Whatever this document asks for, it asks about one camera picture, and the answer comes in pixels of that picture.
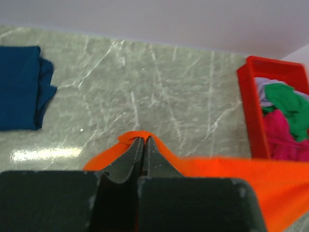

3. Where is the orange t shirt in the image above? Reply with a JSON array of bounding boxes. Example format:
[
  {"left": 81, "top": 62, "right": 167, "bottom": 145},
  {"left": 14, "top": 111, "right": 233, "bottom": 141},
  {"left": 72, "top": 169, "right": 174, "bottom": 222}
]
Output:
[{"left": 83, "top": 131, "right": 309, "bottom": 232}]

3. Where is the lavender t shirt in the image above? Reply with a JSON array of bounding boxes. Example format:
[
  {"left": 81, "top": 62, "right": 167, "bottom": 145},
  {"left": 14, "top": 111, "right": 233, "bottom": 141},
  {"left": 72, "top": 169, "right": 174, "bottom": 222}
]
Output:
[{"left": 254, "top": 77, "right": 309, "bottom": 111}]

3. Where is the green t shirt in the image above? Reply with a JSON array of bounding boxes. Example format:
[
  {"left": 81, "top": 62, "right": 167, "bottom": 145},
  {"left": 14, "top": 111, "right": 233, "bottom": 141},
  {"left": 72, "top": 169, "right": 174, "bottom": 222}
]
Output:
[{"left": 262, "top": 83, "right": 309, "bottom": 142}]

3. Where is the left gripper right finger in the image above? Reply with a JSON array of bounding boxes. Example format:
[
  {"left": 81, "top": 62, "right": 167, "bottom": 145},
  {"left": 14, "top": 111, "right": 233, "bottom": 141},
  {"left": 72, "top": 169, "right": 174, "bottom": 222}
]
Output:
[{"left": 137, "top": 137, "right": 267, "bottom": 232}]

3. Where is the folded blue t shirt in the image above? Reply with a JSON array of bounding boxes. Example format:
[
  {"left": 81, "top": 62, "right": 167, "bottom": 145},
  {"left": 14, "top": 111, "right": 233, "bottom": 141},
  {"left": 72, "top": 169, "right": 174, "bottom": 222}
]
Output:
[{"left": 0, "top": 46, "right": 57, "bottom": 131}]

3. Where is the red plastic bin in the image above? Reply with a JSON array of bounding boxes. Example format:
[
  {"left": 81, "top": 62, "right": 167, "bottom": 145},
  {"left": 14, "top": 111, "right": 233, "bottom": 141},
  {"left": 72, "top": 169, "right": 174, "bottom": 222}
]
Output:
[{"left": 237, "top": 56, "right": 309, "bottom": 159}]

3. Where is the magenta t shirt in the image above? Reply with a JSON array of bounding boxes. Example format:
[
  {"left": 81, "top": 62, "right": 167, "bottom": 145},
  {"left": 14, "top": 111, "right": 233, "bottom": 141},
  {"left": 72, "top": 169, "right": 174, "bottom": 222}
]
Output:
[{"left": 263, "top": 109, "right": 309, "bottom": 162}]

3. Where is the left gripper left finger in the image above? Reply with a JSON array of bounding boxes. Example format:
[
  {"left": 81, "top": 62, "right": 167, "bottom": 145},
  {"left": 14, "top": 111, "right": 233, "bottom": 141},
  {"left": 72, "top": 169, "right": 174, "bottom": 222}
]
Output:
[{"left": 0, "top": 138, "right": 144, "bottom": 232}]

